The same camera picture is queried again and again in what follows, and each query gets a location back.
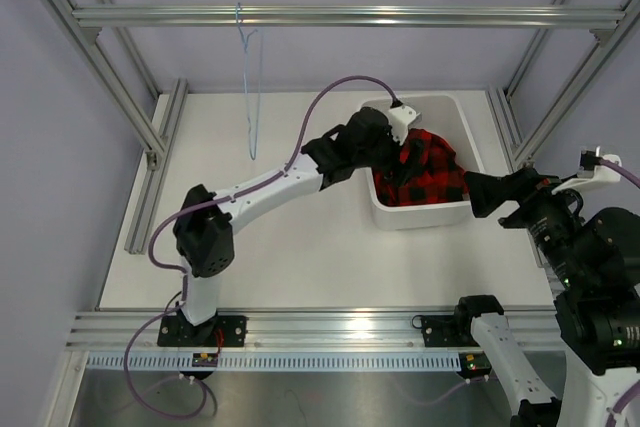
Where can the white slotted cable duct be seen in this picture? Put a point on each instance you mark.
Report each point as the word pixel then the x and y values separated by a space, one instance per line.
pixel 278 362

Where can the light blue wire hanger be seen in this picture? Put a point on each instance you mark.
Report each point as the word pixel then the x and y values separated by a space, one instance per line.
pixel 252 42

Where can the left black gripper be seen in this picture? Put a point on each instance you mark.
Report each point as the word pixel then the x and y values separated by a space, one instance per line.
pixel 395 171

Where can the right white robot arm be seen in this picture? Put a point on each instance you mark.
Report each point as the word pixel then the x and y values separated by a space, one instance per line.
pixel 597 264

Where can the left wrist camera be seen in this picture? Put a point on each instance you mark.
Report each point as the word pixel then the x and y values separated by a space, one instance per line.
pixel 401 117

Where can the aluminium frame crossbar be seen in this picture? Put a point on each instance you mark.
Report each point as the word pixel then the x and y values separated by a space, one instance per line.
pixel 524 17

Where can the right aluminium frame post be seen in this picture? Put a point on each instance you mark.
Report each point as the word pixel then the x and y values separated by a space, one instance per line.
pixel 555 73

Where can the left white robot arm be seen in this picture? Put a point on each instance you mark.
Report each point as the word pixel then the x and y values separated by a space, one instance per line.
pixel 209 221

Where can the red black plaid shirt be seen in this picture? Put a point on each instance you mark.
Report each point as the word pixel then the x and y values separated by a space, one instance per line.
pixel 441 182

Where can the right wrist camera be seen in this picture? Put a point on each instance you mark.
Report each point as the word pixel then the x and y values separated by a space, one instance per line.
pixel 591 174

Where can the aluminium frame post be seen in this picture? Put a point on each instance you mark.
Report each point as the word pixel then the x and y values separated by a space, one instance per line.
pixel 101 67
pixel 555 73

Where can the left aluminium frame post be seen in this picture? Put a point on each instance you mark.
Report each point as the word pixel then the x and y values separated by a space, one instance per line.
pixel 101 67

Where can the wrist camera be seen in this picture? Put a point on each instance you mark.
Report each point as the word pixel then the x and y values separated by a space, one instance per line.
pixel 401 117
pixel 591 174

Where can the white plastic basket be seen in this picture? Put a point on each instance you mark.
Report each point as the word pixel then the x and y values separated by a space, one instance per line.
pixel 442 115

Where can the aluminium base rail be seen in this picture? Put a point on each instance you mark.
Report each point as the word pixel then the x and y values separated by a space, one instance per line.
pixel 286 330

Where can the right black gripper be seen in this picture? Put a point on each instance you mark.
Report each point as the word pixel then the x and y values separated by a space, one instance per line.
pixel 528 186

